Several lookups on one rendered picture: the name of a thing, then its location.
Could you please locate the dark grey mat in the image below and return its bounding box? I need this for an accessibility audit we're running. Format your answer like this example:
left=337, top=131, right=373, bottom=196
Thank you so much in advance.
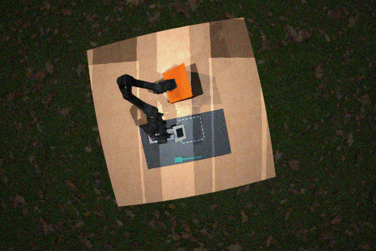
left=139, top=109, right=231, bottom=169

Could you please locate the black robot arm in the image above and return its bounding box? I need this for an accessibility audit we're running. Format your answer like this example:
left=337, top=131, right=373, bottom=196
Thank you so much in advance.
left=117, top=74, right=177, bottom=138

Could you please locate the white square tile with dark centre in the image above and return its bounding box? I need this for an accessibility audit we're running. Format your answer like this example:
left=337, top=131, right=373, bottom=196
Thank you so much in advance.
left=173, top=124, right=186, bottom=142

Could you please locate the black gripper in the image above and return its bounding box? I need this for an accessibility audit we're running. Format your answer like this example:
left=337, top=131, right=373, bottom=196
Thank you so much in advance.
left=157, top=120, right=167, bottom=144

